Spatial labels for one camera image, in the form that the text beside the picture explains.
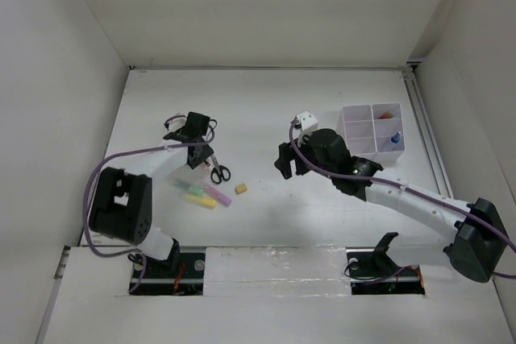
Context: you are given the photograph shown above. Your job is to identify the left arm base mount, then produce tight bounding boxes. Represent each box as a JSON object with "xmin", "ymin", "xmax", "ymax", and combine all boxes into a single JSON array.
[{"xmin": 128, "ymin": 248, "xmax": 206, "ymax": 296}]

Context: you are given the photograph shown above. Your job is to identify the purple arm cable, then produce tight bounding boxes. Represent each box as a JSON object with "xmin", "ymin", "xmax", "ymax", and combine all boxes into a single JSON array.
[
  {"xmin": 82, "ymin": 116, "xmax": 217, "ymax": 292},
  {"xmin": 289, "ymin": 120, "xmax": 516, "ymax": 280}
]

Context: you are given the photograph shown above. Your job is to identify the aluminium rail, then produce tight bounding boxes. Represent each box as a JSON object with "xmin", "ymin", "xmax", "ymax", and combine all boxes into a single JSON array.
[{"xmin": 402, "ymin": 62, "xmax": 454, "ymax": 197}]

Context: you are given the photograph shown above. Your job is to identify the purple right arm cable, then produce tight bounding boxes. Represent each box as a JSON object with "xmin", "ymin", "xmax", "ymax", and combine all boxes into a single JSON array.
[{"xmin": 289, "ymin": 120, "xmax": 516, "ymax": 280}]

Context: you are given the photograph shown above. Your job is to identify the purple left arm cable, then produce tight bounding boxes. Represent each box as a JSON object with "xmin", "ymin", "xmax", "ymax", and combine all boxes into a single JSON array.
[{"xmin": 82, "ymin": 116, "xmax": 217, "ymax": 292}]

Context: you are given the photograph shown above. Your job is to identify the yellow highlighter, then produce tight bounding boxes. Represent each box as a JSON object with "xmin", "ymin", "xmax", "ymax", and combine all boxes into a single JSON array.
[{"xmin": 184, "ymin": 193, "xmax": 217, "ymax": 209}]

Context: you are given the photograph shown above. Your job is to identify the pink highlighter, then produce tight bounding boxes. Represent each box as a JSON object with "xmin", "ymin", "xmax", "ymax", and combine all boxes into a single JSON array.
[{"xmin": 203, "ymin": 184, "xmax": 232, "ymax": 207}]

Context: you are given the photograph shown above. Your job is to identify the blue capped glue bottle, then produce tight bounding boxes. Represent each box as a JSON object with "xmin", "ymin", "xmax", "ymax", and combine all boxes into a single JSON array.
[{"xmin": 390, "ymin": 131, "xmax": 402, "ymax": 145}]

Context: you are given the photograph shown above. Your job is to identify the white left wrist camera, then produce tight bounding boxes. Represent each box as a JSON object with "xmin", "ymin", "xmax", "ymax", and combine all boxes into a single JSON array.
[{"xmin": 164, "ymin": 114, "xmax": 185, "ymax": 129}]

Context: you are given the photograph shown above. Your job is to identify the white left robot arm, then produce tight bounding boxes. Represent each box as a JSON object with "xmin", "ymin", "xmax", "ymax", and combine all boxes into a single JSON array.
[{"xmin": 82, "ymin": 112, "xmax": 217, "ymax": 277}]

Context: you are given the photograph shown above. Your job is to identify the yellow eraser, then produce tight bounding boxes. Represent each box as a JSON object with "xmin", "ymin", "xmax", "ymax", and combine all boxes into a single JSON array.
[{"xmin": 235, "ymin": 184, "xmax": 248, "ymax": 194}]

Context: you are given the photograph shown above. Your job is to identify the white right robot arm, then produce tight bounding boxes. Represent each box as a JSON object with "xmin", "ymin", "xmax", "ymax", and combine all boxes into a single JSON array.
[{"xmin": 274, "ymin": 129, "xmax": 515, "ymax": 283}]

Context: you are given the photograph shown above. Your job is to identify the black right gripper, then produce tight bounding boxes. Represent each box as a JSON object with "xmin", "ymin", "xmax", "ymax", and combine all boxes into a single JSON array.
[{"xmin": 273, "ymin": 136, "xmax": 336, "ymax": 180}]

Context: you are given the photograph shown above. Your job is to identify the green highlighter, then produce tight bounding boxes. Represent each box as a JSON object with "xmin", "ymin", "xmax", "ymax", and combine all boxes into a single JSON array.
[{"xmin": 173, "ymin": 180, "xmax": 204, "ymax": 197}]

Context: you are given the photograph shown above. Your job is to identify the black handled scissors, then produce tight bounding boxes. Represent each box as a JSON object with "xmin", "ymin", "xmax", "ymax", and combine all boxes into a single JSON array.
[{"xmin": 210, "ymin": 155, "xmax": 231, "ymax": 184}]

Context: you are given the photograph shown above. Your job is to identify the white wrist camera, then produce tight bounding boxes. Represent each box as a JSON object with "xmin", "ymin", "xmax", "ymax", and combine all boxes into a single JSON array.
[
  {"xmin": 164, "ymin": 114, "xmax": 185, "ymax": 129},
  {"xmin": 293, "ymin": 110, "xmax": 318, "ymax": 136}
]

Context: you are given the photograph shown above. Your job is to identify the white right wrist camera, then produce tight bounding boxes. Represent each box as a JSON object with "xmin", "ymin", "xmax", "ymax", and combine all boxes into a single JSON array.
[{"xmin": 293, "ymin": 110, "xmax": 318, "ymax": 136}]

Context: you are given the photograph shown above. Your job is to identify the white divided organizer left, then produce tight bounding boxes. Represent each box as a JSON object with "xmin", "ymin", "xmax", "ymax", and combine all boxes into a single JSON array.
[{"xmin": 342, "ymin": 105, "xmax": 377, "ymax": 159}]

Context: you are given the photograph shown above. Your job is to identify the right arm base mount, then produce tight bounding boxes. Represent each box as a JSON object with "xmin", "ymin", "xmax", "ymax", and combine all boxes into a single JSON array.
[{"xmin": 343, "ymin": 232, "xmax": 426, "ymax": 296}]

